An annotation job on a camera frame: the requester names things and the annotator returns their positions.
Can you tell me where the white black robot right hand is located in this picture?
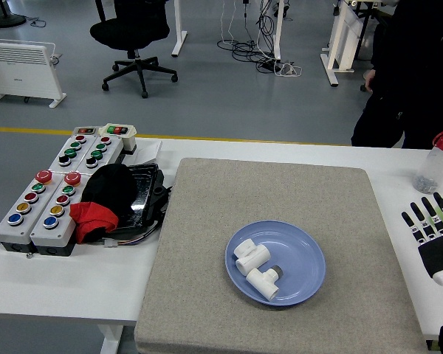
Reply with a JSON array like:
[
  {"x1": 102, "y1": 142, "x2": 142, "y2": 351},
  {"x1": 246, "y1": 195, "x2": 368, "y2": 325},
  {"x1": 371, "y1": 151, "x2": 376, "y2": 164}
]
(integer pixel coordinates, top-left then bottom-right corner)
[{"x1": 401, "y1": 191, "x2": 443, "y2": 296}]

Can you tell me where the small white threaded pipe tee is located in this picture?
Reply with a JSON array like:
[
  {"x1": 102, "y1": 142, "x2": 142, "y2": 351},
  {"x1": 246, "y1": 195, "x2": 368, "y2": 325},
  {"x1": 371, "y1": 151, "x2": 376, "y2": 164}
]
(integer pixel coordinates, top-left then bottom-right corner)
[{"x1": 245, "y1": 264, "x2": 284, "y2": 302}]

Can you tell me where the large white pipe tee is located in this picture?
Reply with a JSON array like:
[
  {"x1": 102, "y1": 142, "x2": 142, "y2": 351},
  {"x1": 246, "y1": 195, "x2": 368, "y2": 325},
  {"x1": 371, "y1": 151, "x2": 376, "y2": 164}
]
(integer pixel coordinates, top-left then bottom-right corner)
[{"x1": 232, "y1": 238, "x2": 271, "y2": 276}]

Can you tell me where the blue plate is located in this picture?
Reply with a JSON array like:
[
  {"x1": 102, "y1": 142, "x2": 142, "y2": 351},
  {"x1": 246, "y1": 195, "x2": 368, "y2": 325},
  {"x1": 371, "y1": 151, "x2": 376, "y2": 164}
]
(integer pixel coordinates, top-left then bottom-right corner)
[{"x1": 224, "y1": 220, "x2": 326, "y2": 308}]

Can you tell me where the person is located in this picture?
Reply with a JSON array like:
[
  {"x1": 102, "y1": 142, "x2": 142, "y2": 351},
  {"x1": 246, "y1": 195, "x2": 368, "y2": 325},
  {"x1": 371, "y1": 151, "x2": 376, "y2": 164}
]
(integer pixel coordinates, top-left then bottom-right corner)
[{"x1": 350, "y1": 0, "x2": 443, "y2": 150}]

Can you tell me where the white desk with panel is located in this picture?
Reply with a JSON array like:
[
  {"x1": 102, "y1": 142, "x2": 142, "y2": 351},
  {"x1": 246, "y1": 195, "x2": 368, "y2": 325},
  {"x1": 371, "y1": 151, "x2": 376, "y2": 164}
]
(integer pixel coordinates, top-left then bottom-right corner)
[{"x1": 320, "y1": 0, "x2": 377, "y2": 88}]

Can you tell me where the clear bottle red lid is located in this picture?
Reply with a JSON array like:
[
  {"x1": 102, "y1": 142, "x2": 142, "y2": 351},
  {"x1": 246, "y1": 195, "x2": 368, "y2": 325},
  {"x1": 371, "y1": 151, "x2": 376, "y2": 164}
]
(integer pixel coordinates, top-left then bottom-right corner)
[{"x1": 412, "y1": 127, "x2": 443, "y2": 195}]

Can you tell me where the grey-brown mat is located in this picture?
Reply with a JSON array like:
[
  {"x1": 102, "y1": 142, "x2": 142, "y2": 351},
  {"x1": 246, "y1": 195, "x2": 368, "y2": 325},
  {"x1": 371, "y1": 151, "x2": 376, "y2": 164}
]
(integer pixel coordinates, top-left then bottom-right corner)
[{"x1": 134, "y1": 157, "x2": 429, "y2": 354}]

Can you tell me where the black office chair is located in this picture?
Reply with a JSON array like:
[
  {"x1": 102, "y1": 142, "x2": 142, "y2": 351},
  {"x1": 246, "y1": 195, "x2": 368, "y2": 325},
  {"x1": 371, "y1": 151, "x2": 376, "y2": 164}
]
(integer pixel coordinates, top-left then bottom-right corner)
[{"x1": 89, "y1": 0, "x2": 179, "y2": 99}]

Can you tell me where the black plastic tray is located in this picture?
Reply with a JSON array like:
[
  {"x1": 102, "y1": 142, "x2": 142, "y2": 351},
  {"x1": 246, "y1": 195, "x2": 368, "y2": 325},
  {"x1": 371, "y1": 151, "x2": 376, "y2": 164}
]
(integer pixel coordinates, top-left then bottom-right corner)
[{"x1": 110, "y1": 162, "x2": 173, "y2": 240}]

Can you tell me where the four-button grey control box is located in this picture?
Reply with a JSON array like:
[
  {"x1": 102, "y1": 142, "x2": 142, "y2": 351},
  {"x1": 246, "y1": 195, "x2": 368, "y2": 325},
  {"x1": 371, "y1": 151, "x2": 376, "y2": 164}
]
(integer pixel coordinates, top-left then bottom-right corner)
[
  {"x1": 75, "y1": 135, "x2": 125, "y2": 175},
  {"x1": 48, "y1": 134, "x2": 97, "y2": 174}
]

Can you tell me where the black cloth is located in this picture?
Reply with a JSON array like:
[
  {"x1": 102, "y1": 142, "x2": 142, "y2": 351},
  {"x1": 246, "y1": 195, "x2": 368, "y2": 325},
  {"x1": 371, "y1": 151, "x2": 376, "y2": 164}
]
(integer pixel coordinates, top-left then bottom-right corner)
[{"x1": 80, "y1": 164, "x2": 138, "y2": 222}]

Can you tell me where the red cloth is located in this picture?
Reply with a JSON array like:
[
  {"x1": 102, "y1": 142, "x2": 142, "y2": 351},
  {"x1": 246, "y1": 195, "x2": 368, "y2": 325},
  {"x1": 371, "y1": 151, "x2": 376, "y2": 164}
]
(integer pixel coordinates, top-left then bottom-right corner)
[{"x1": 69, "y1": 201, "x2": 120, "y2": 244}]

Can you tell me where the white panel heater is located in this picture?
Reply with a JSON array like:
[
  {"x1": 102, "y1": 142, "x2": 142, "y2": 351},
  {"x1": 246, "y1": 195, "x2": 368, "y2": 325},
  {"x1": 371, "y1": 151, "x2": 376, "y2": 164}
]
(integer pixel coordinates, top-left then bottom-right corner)
[{"x1": 0, "y1": 38, "x2": 67, "y2": 109}]

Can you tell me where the white table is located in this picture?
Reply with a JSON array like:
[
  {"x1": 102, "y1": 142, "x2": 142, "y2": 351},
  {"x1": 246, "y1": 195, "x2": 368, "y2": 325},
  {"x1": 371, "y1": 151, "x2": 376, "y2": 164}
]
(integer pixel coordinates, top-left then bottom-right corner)
[{"x1": 0, "y1": 136, "x2": 443, "y2": 354}]

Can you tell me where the five-button grey control box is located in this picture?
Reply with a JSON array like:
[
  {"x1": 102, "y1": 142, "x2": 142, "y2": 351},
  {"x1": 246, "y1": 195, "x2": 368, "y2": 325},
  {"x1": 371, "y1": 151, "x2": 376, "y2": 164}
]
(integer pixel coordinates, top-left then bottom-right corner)
[
  {"x1": 0, "y1": 170, "x2": 56, "y2": 254},
  {"x1": 29, "y1": 172, "x2": 83, "y2": 256}
]

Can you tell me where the black floor stand base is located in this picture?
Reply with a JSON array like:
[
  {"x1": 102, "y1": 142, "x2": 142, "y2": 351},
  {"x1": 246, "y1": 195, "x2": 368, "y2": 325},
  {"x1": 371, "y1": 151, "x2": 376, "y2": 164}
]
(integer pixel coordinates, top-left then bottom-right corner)
[{"x1": 0, "y1": 0, "x2": 27, "y2": 29}]

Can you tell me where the black cable tangle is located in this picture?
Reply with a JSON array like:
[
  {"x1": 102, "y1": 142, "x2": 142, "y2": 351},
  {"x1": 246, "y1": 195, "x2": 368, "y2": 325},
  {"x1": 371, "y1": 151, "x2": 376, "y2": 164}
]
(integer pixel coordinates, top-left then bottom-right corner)
[{"x1": 216, "y1": 0, "x2": 284, "y2": 74}]

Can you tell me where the white desk frame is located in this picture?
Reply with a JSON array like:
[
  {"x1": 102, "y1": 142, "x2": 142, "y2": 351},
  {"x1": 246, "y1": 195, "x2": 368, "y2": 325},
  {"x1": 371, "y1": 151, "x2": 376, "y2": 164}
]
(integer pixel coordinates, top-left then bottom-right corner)
[{"x1": 171, "y1": 0, "x2": 284, "y2": 62}]

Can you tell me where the white green-red switch box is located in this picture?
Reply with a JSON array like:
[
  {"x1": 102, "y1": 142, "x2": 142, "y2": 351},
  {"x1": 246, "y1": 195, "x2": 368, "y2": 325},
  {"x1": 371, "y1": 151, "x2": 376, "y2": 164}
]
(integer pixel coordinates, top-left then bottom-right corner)
[{"x1": 97, "y1": 122, "x2": 138, "y2": 154}]

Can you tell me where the wire bundle with white connector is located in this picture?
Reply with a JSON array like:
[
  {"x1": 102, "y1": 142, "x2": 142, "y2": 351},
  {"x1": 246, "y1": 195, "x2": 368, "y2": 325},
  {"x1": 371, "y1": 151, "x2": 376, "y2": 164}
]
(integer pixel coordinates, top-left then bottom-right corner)
[{"x1": 103, "y1": 221, "x2": 159, "y2": 249}]

